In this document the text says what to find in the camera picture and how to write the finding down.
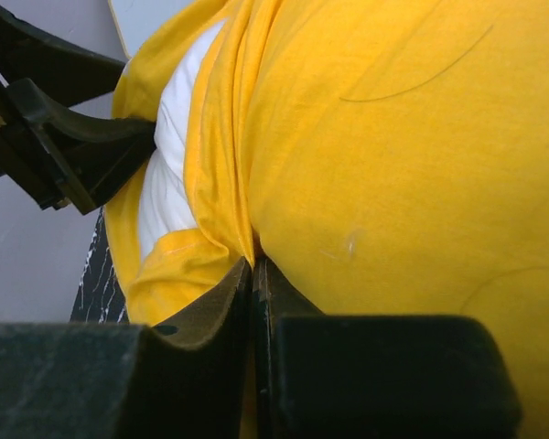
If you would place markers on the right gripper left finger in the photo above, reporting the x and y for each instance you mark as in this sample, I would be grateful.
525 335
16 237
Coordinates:
180 379

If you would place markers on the white pillow insert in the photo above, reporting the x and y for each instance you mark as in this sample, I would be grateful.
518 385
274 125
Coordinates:
163 204

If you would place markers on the small whiteboard wooden frame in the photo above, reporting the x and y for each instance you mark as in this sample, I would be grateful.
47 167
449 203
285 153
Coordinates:
121 11

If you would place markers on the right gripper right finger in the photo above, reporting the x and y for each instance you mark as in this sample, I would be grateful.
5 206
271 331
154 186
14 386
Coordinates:
321 376

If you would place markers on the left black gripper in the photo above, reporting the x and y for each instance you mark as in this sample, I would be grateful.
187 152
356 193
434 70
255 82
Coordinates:
58 156

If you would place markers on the yellow Pikachu pillowcase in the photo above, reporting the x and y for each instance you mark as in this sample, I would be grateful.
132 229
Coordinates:
390 157

